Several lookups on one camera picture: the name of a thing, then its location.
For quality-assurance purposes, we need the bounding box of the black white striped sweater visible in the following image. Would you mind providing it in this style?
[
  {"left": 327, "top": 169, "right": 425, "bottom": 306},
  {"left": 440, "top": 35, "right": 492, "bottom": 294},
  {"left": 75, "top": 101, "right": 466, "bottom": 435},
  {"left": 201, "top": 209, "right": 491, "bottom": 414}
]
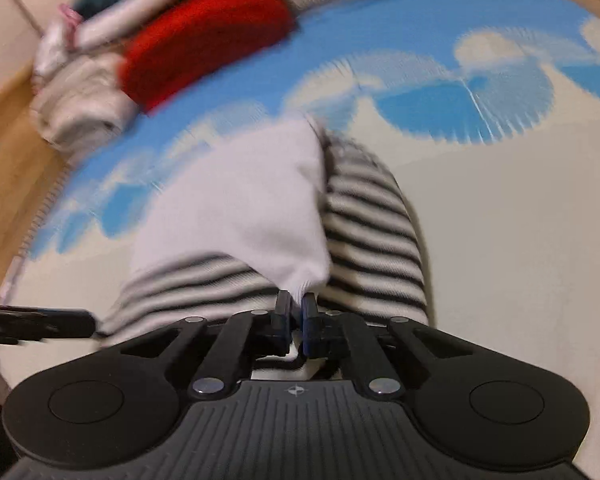
[{"left": 97, "top": 115, "right": 431, "bottom": 382}]

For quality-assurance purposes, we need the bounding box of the grey folded cloth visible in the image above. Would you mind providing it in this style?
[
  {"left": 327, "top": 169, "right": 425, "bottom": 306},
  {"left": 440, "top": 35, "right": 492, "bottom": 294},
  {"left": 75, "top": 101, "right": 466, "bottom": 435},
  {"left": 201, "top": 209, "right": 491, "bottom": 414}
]
[{"left": 29, "top": 54, "right": 142, "bottom": 153}]

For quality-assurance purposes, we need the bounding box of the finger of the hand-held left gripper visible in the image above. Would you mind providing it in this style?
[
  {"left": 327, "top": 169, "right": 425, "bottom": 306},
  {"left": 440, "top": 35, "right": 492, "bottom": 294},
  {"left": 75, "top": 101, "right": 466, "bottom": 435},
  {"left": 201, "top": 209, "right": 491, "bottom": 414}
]
[{"left": 0, "top": 304, "right": 98, "bottom": 347}]

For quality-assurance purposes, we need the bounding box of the blue patterned bed sheet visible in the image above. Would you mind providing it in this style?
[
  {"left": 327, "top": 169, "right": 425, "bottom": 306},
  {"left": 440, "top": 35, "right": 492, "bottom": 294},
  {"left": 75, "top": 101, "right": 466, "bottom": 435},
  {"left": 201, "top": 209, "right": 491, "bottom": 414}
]
[{"left": 0, "top": 0, "right": 600, "bottom": 480}]

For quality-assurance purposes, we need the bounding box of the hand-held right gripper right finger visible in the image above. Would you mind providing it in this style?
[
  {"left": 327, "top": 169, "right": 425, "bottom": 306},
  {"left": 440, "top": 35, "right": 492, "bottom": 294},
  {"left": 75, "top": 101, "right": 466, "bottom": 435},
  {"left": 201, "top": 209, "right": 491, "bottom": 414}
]
[{"left": 300, "top": 293, "right": 475, "bottom": 402}]

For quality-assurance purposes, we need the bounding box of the red knitted cloth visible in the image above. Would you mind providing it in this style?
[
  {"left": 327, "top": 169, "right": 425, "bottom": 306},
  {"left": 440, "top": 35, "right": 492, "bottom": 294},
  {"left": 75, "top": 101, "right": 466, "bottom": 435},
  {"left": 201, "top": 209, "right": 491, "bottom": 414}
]
[{"left": 117, "top": 0, "right": 297, "bottom": 115}]

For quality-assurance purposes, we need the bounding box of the white cloth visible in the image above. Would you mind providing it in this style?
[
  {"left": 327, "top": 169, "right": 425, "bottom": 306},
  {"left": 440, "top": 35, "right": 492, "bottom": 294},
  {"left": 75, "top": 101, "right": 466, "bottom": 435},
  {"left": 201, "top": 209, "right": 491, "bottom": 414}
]
[{"left": 34, "top": 0, "right": 221, "bottom": 77}]

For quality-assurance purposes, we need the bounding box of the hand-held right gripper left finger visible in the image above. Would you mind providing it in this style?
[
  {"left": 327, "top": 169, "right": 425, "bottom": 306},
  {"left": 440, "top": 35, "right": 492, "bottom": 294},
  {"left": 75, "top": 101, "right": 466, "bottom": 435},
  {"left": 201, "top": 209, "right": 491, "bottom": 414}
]
[{"left": 120, "top": 290, "right": 295, "bottom": 402}]

